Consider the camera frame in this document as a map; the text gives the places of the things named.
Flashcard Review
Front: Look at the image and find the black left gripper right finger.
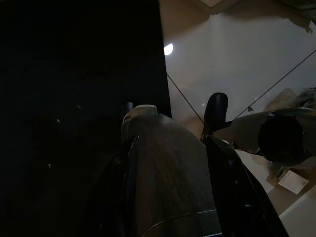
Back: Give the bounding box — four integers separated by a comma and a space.
204, 135, 290, 237

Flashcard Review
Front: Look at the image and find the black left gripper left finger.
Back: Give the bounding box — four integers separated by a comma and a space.
91, 134, 140, 237

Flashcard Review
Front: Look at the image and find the white printed card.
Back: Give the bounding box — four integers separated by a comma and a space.
278, 170, 309, 195

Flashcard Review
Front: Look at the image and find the grey robot leg black foot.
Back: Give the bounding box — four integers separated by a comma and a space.
203, 92, 316, 167

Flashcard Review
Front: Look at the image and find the green woven sack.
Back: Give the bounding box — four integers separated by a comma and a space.
293, 0, 316, 33

